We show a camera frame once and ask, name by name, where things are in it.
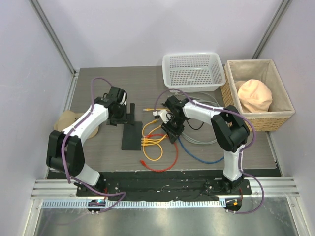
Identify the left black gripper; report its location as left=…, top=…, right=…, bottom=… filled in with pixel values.
left=107, top=103, right=134, bottom=126

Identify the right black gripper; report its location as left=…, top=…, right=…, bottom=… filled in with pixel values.
left=161, top=116, right=186, bottom=144

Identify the black ethernet cable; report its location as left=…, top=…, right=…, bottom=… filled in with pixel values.
left=184, top=118, right=205, bottom=131

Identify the black network switch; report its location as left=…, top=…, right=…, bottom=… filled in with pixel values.
left=121, top=121, right=143, bottom=151

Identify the blue ethernet cable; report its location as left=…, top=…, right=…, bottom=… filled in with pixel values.
left=178, top=136, right=225, bottom=165

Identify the red ethernet cable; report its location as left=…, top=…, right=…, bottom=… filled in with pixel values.
left=139, top=134, right=179, bottom=173

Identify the grey ethernet cable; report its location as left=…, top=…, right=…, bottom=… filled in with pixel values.
left=169, top=89, right=220, bottom=145

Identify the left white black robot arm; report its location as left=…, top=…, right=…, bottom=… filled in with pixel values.
left=46, top=86, right=135, bottom=196

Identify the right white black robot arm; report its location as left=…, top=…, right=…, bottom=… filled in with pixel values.
left=154, top=96, right=250, bottom=194

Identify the white plastic perforated basket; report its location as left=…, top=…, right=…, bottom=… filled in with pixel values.
left=162, top=53, right=226, bottom=92

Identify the peach cloth hat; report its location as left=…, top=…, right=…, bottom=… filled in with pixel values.
left=235, top=79, right=273, bottom=113

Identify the wicker basket with liner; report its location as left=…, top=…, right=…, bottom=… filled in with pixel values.
left=221, top=59, right=295, bottom=131

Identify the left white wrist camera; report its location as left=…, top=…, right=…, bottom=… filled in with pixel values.
left=120, top=91, right=127, bottom=106

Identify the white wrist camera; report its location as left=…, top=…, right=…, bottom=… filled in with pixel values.
left=120, top=91, right=127, bottom=106
left=153, top=109, right=171, bottom=123

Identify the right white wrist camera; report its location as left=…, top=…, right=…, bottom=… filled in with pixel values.
left=153, top=109, right=171, bottom=123

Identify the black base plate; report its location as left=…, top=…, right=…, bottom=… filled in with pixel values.
left=73, top=170, right=266, bottom=202

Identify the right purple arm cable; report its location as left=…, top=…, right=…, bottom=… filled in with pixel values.
left=154, top=88, right=265, bottom=215

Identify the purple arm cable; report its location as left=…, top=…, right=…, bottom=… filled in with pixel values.
left=154, top=88, right=265, bottom=215
left=60, top=77, right=126, bottom=214

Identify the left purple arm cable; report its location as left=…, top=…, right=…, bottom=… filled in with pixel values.
left=60, top=77, right=126, bottom=214

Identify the aluminium rail frame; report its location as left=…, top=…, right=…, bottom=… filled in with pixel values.
left=23, top=176, right=312, bottom=236

